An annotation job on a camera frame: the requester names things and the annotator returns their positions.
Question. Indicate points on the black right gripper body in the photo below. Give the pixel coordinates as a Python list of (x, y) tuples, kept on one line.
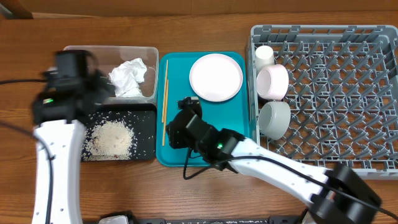
[(176, 143)]

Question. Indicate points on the wooden chopstick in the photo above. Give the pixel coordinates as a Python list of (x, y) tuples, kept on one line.
[(165, 89), (165, 117)]

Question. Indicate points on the white pink plate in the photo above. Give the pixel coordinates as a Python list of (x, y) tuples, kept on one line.
[(216, 77)]

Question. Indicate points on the white grey bowl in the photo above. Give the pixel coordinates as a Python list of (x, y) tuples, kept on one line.
[(274, 119)]

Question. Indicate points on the pink bowl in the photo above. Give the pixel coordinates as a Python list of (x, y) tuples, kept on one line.
[(272, 82)]

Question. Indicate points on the white paper cup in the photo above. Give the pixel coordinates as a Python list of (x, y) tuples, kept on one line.
[(264, 56)]

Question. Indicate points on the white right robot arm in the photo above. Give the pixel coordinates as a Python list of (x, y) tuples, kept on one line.
[(332, 196)]

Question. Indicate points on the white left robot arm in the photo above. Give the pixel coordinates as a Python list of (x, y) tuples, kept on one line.
[(74, 90)]

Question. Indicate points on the black food waste tray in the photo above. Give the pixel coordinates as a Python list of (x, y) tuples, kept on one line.
[(146, 137)]

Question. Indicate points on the grey dishwasher rack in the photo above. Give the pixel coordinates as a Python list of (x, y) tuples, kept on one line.
[(342, 94)]

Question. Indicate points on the teal plastic tray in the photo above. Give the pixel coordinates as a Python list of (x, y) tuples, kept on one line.
[(232, 114)]

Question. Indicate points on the clear plastic bin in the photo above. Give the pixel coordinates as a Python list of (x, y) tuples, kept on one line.
[(109, 57)]

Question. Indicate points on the pile of rice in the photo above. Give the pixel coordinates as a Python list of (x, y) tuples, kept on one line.
[(112, 140)]

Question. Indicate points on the crumpled white napkin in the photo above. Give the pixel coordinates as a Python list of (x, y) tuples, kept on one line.
[(127, 77)]

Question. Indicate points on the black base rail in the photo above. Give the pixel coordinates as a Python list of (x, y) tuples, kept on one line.
[(128, 217)]

